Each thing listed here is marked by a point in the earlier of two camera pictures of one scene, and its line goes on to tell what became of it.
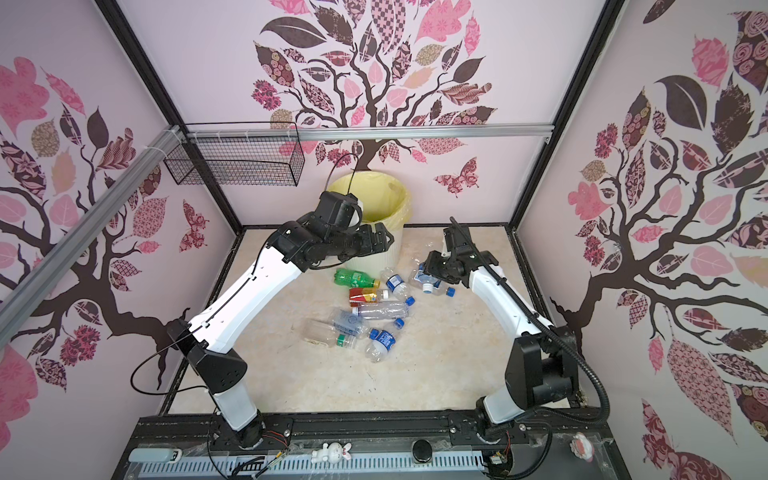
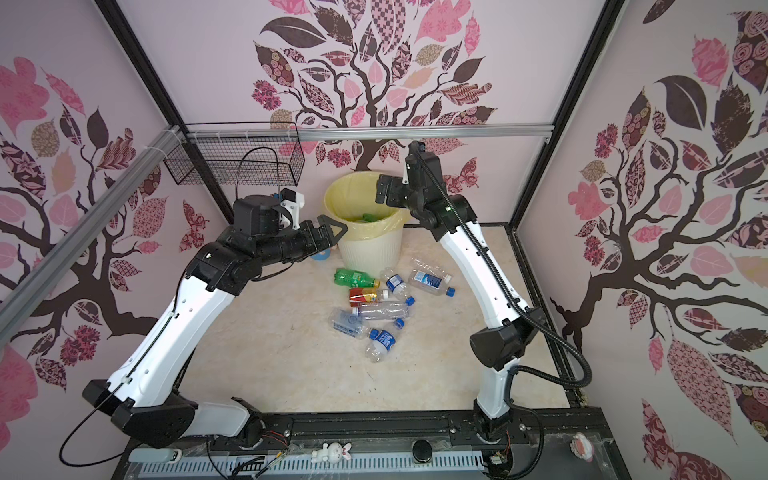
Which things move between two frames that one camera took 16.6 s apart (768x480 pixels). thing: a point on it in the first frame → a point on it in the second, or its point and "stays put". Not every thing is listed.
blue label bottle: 430,283 stays put
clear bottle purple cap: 388,310 stays put
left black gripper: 367,245 → 316,242
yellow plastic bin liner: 382,199 stays put
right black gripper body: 441,266 → 401,196
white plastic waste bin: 373,263 stays put
